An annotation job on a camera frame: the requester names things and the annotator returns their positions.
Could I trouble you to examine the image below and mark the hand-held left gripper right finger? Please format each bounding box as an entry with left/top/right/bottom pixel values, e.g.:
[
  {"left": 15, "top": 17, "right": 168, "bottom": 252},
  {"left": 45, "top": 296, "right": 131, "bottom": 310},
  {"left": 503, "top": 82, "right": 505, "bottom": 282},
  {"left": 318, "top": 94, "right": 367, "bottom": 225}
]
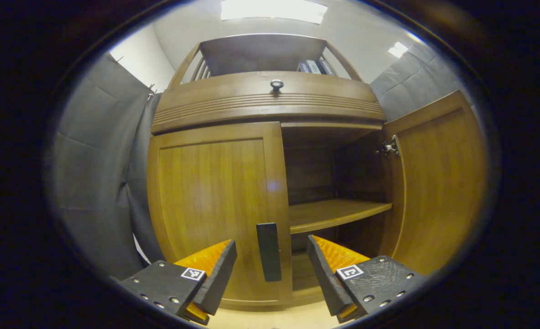
[{"left": 307, "top": 234, "right": 429, "bottom": 324}]

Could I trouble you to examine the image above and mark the wooden cabinet door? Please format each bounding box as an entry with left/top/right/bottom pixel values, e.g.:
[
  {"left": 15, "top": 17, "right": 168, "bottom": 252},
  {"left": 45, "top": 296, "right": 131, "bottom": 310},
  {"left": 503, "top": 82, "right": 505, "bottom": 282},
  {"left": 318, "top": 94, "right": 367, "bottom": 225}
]
[
  {"left": 382, "top": 90, "right": 488, "bottom": 276},
  {"left": 147, "top": 121, "right": 293, "bottom": 307}
]

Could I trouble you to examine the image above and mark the metal door hinge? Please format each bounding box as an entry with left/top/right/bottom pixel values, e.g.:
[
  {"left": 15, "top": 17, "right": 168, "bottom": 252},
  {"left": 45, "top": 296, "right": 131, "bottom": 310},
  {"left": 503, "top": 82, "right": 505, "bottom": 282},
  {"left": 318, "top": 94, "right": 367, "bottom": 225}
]
[{"left": 375, "top": 136, "right": 401, "bottom": 159}]

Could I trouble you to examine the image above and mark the black door handle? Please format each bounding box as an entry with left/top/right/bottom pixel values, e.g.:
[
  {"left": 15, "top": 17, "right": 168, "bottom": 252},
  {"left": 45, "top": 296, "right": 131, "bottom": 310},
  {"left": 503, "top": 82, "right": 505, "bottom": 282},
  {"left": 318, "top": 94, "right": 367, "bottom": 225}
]
[{"left": 256, "top": 223, "right": 282, "bottom": 282}]

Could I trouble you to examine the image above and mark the small ceiling light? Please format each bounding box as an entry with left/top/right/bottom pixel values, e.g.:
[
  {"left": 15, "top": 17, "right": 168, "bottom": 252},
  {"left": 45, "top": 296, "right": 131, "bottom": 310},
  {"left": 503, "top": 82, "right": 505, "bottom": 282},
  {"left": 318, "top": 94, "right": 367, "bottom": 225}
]
[{"left": 387, "top": 41, "right": 409, "bottom": 58}]

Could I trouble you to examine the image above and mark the large ceiling light panel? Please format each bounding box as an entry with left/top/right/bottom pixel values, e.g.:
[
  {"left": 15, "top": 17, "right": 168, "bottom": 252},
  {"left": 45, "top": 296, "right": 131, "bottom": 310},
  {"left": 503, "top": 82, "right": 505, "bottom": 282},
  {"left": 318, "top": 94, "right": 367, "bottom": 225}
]
[{"left": 220, "top": 0, "right": 328, "bottom": 25}]

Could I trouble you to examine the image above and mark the wooden inner shelf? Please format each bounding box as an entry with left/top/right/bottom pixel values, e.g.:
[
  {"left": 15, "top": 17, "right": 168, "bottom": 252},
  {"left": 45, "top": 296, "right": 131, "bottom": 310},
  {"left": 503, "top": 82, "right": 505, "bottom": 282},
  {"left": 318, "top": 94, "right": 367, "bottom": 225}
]
[{"left": 289, "top": 199, "right": 393, "bottom": 234}]

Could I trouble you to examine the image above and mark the wooden double-door shoe cabinet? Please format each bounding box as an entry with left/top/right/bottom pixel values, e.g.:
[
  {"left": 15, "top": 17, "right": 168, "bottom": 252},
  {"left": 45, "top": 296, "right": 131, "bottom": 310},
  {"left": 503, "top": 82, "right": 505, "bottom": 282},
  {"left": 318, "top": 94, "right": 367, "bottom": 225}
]
[{"left": 147, "top": 33, "right": 395, "bottom": 308}]

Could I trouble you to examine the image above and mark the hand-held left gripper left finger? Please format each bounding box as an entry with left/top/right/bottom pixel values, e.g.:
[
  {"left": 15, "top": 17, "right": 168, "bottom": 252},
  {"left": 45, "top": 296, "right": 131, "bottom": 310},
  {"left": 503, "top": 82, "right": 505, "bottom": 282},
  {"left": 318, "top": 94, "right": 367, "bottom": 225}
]
[{"left": 118, "top": 239, "right": 238, "bottom": 326}]

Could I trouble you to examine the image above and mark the wooden cabinet drawer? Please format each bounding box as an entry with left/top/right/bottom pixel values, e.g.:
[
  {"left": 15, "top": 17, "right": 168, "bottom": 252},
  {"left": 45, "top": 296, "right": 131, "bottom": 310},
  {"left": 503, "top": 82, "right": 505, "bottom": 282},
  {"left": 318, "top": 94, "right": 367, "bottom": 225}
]
[{"left": 151, "top": 71, "right": 387, "bottom": 134}]

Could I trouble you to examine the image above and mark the black backdrop cloth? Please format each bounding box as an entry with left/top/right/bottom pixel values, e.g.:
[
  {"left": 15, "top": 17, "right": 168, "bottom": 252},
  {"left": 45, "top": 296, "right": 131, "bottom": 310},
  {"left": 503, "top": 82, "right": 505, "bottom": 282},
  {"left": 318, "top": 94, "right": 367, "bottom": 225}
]
[{"left": 46, "top": 41, "right": 474, "bottom": 279}]

